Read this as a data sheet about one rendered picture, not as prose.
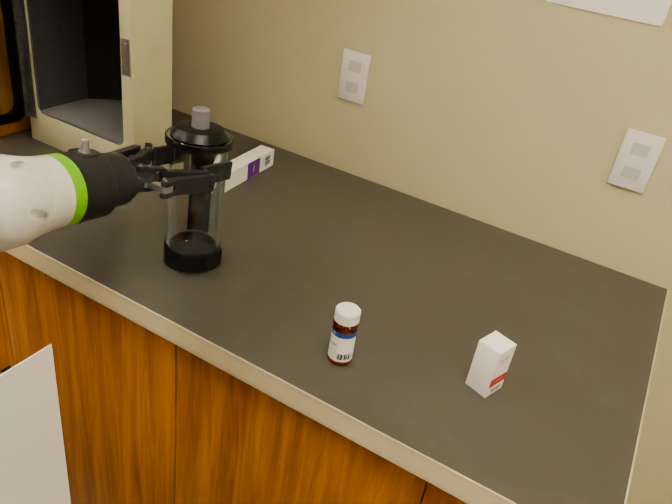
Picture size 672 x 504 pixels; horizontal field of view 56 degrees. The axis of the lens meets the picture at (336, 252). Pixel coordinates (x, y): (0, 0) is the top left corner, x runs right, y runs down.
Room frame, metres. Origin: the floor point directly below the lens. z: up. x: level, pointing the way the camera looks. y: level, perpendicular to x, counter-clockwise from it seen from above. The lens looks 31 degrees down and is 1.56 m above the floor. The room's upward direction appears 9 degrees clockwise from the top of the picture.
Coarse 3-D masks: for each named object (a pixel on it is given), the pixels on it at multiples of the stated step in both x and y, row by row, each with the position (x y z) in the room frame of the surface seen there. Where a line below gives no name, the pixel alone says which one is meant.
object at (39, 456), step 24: (24, 360) 0.36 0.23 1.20; (48, 360) 0.38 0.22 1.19; (0, 384) 0.34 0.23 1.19; (24, 384) 0.35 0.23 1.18; (48, 384) 0.37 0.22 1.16; (0, 408) 0.33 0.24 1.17; (24, 408) 0.35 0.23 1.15; (48, 408) 0.37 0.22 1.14; (0, 432) 0.33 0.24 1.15; (24, 432) 0.35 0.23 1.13; (48, 432) 0.37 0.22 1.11; (0, 456) 0.33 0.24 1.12; (24, 456) 0.35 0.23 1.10; (48, 456) 0.37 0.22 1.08; (0, 480) 0.32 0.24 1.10; (24, 480) 0.34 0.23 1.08; (48, 480) 0.36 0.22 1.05
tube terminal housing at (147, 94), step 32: (128, 0) 1.18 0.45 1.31; (160, 0) 1.25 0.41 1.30; (128, 32) 1.18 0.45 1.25; (160, 32) 1.25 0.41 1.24; (32, 64) 1.30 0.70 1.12; (160, 64) 1.25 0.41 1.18; (128, 96) 1.18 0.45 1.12; (160, 96) 1.25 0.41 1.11; (32, 128) 1.31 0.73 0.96; (64, 128) 1.27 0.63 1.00; (128, 128) 1.19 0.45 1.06; (160, 128) 1.25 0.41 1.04
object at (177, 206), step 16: (192, 144) 0.89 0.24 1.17; (224, 144) 0.91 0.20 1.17; (176, 160) 0.90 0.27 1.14; (192, 160) 0.89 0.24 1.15; (208, 160) 0.90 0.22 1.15; (224, 160) 0.92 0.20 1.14; (208, 192) 0.90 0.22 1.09; (224, 192) 0.94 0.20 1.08; (176, 208) 0.89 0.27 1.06; (192, 208) 0.88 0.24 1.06; (208, 208) 0.90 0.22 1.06; (176, 224) 0.89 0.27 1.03; (192, 224) 0.88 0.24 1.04; (208, 224) 0.90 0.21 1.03; (176, 240) 0.88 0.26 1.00; (192, 240) 0.88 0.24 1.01; (208, 240) 0.90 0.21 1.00
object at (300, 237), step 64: (256, 192) 1.23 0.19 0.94; (320, 192) 1.28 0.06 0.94; (384, 192) 1.33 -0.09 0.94; (64, 256) 0.87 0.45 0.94; (128, 256) 0.90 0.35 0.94; (256, 256) 0.97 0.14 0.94; (320, 256) 1.01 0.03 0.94; (384, 256) 1.04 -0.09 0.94; (448, 256) 1.08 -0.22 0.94; (512, 256) 1.13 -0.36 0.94; (576, 256) 1.17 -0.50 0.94; (192, 320) 0.76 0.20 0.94; (256, 320) 0.79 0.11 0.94; (320, 320) 0.81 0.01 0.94; (384, 320) 0.84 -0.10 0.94; (448, 320) 0.87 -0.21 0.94; (512, 320) 0.90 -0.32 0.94; (576, 320) 0.93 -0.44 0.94; (640, 320) 0.97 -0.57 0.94; (256, 384) 0.68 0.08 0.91; (320, 384) 0.67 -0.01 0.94; (384, 384) 0.69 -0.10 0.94; (448, 384) 0.71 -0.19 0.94; (512, 384) 0.73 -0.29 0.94; (576, 384) 0.76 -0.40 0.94; (640, 384) 0.78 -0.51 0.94; (384, 448) 0.59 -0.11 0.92; (448, 448) 0.59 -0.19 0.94; (512, 448) 0.60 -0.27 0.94; (576, 448) 0.62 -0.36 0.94
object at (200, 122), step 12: (192, 108) 0.93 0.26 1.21; (204, 108) 0.94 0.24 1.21; (192, 120) 0.93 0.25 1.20; (204, 120) 0.93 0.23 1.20; (180, 132) 0.90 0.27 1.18; (192, 132) 0.90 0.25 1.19; (204, 132) 0.91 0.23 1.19; (216, 132) 0.92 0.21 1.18; (204, 144) 0.89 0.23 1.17; (216, 144) 0.91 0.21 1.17
